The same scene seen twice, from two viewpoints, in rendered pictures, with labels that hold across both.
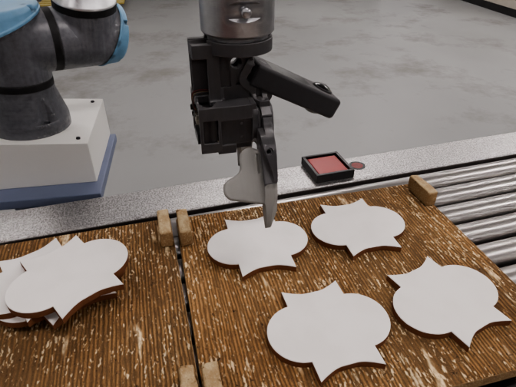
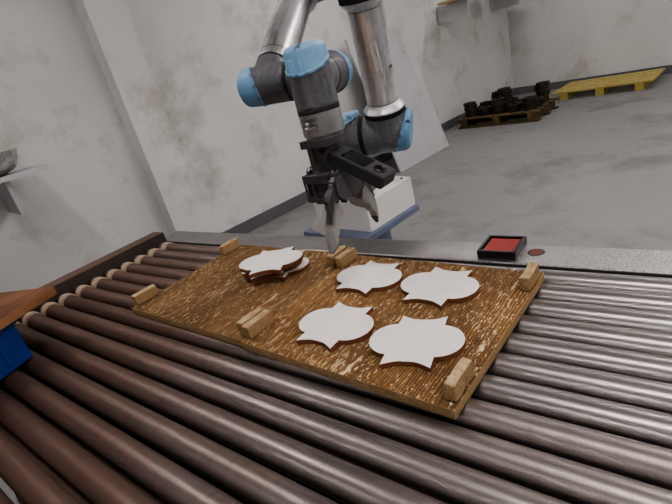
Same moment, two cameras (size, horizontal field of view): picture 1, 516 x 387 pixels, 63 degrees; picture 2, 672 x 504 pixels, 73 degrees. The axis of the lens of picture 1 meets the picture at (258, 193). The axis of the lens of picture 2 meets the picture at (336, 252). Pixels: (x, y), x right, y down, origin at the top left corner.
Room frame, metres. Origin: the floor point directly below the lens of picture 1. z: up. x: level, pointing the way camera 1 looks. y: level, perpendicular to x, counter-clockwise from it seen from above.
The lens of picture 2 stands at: (-0.01, -0.67, 1.34)
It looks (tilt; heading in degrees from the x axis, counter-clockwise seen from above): 22 degrees down; 59
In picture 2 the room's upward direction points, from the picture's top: 15 degrees counter-clockwise
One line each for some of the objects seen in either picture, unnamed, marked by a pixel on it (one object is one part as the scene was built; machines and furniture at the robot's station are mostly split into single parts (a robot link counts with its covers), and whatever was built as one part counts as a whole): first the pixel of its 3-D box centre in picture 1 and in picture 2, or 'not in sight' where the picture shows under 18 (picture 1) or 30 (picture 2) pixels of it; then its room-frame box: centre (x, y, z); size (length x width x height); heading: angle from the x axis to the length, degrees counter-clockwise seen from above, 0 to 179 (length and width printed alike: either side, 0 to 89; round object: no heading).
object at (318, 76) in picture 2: not in sight; (311, 77); (0.46, 0.02, 1.33); 0.09 x 0.08 x 0.11; 36
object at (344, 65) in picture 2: not in sight; (320, 74); (0.52, 0.09, 1.32); 0.11 x 0.11 x 0.08; 36
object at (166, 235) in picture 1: (164, 227); (337, 255); (0.48, 0.14, 0.95); 0.06 x 0.02 x 0.03; 16
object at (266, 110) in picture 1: (233, 92); (330, 168); (0.45, 0.03, 1.17); 0.09 x 0.08 x 0.12; 104
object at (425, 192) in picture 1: (421, 190); (529, 276); (0.58, -0.27, 0.95); 0.06 x 0.02 x 0.03; 14
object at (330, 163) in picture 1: (326, 167); (502, 247); (0.70, -0.13, 0.92); 0.06 x 0.06 x 0.01; 17
